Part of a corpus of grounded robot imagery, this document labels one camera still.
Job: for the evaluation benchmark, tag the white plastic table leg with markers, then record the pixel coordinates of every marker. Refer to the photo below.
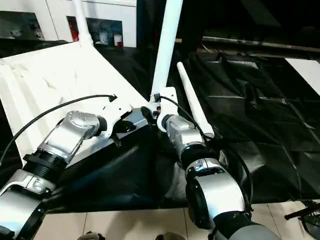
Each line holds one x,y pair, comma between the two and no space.
192,97
167,50
83,20

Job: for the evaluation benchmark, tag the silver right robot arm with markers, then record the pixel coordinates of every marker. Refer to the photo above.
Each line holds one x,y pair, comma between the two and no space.
210,185

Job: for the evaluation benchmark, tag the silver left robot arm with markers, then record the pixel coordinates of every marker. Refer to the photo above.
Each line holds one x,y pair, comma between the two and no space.
55,150

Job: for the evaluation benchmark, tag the white plastic table top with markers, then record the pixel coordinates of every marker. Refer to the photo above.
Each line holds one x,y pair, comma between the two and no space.
60,85

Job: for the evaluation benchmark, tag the black mat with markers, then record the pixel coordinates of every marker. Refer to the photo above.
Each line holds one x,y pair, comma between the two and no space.
250,125

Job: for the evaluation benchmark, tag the grey left robot foot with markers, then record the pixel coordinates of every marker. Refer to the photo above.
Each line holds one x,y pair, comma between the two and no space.
91,236

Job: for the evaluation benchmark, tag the grey robot foot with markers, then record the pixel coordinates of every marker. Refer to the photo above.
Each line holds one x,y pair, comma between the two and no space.
171,236
91,236

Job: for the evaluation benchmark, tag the grey right robot foot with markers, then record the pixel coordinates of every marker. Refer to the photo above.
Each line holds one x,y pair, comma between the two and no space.
171,236

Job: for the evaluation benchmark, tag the black metal bar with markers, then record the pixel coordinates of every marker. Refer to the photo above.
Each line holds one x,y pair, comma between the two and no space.
260,45

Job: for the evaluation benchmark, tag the white cabinet with glass doors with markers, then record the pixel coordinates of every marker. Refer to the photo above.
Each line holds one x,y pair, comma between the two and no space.
50,12

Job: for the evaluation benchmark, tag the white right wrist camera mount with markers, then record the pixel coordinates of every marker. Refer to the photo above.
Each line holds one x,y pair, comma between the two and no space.
167,102

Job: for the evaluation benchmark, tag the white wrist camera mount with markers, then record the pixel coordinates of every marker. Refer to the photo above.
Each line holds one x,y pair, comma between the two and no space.
167,102
117,112

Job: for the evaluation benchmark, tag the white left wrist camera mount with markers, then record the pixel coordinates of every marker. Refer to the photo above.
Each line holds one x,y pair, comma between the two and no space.
117,112

